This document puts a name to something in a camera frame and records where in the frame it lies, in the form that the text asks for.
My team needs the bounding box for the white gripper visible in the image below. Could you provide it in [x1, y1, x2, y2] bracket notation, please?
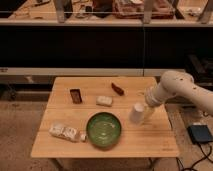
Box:
[143, 86, 165, 118]

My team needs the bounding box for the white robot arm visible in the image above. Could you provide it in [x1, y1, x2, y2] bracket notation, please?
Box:
[144, 70, 213, 116]

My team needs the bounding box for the dark brown eraser block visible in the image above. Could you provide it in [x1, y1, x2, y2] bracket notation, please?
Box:
[70, 89, 82, 104]

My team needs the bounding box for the white paper cup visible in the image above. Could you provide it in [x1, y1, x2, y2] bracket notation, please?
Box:
[129, 103, 144, 124]

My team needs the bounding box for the dark red pepper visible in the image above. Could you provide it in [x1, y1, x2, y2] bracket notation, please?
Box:
[111, 83, 124, 96]

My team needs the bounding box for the white sponge block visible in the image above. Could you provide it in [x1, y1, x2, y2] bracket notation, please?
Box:
[96, 96, 113, 107]

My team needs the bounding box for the black foot pedal box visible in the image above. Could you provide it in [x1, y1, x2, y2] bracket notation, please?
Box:
[187, 125, 213, 144]

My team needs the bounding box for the green bowl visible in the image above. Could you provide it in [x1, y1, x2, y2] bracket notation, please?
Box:
[86, 112, 122, 149]

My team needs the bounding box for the wooden table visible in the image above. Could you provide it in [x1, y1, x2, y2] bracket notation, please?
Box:
[30, 76, 181, 171]

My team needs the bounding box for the long workbench shelf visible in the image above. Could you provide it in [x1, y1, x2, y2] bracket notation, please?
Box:
[0, 0, 213, 28]

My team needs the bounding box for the black cable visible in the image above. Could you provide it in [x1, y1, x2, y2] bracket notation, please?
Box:
[175, 142, 213, 171]

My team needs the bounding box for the wire basket on shelf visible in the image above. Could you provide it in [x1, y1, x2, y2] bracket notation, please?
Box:
[113, 0, 175, 19]

